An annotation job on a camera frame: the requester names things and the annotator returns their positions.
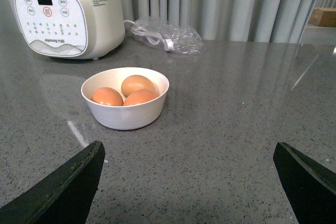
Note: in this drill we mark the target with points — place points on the white bowl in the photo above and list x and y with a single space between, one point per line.
125 117

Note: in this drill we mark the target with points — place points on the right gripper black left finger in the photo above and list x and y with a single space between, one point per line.
65 195

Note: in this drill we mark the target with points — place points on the cardboard box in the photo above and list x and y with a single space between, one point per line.
323 16

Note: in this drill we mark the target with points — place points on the brown egg bowl right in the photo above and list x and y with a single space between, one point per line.
140 96

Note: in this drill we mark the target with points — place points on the white Joyoung blender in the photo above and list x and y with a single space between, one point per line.
71 29

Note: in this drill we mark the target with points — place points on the brown egg bowl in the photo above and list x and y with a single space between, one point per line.
140 96
107 96

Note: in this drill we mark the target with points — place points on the brown egg bowl left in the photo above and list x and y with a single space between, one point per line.
107 96

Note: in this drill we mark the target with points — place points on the pale brown egg in bowl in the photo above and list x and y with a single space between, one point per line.
134 83

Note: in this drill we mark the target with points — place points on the clear plastic bag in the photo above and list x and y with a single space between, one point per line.
159 34

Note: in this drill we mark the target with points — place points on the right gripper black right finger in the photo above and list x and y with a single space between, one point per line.
309 186

